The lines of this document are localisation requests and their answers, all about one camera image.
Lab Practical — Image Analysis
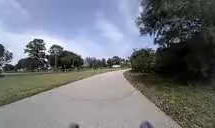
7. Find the wooden fence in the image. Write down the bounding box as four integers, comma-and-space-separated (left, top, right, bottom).
4, 67, 106, 74

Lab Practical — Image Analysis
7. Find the grey concrete path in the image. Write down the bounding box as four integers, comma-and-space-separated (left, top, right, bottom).
0, 68, 181, 128

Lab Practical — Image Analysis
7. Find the green grass field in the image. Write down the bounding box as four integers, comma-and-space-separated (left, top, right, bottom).
0, 68, 120, 108

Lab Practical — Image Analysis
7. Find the row of trees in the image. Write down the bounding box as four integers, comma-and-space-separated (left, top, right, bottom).
0, 38, 132, 73

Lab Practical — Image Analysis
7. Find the large dark tree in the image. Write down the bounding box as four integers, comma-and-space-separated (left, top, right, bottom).
135, 0, 215, 88

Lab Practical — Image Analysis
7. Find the green bush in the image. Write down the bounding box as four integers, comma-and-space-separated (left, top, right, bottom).
129, 47, 157, 74

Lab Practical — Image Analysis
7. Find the grass verge with leaves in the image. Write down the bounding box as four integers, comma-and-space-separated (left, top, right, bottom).
123, 70, 215, 128

